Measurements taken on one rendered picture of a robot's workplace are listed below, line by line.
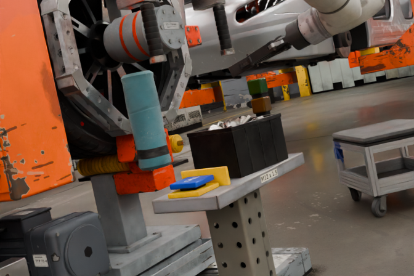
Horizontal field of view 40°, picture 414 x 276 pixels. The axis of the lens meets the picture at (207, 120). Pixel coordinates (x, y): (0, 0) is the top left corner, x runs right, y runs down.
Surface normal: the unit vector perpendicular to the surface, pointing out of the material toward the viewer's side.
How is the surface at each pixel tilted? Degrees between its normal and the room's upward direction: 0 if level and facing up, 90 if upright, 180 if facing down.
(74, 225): 68
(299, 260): 90
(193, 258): 90
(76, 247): 90
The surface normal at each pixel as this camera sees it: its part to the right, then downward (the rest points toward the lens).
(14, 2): 0.82, -0.14
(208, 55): -0.43, 0.45
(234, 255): -0.54, 0.15
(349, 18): 0.11, 0.83
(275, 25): -0.07, 0.08
